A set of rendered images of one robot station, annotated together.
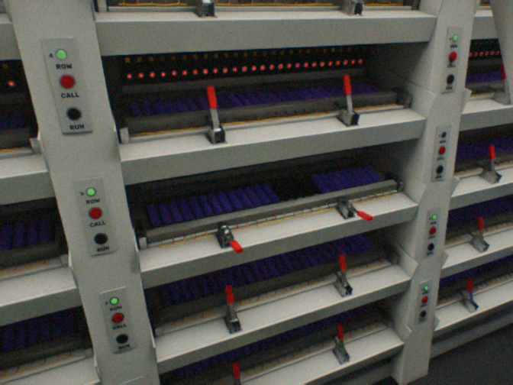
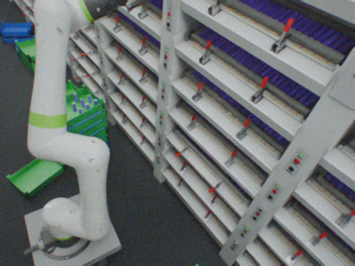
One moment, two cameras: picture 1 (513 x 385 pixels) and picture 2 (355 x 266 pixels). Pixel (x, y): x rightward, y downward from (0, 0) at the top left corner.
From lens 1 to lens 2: 1.13 m
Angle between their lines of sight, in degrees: 60
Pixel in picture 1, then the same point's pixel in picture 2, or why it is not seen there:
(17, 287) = (151, 115)
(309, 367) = (197, 206)
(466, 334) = not seen: outside the picture
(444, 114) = (264, 205)
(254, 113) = (210, 131)
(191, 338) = (173, 161)
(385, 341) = (220, 236)
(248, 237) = (190, 156)
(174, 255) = (174, 140)
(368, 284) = (220, 213)
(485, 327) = not seen: outside the picture
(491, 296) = not seen: outside the picture
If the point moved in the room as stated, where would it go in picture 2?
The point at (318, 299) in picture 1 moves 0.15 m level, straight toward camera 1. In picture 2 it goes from (203, 194) to (177, 196)
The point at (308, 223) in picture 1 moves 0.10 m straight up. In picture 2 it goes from (206, 173) to (210, 162)
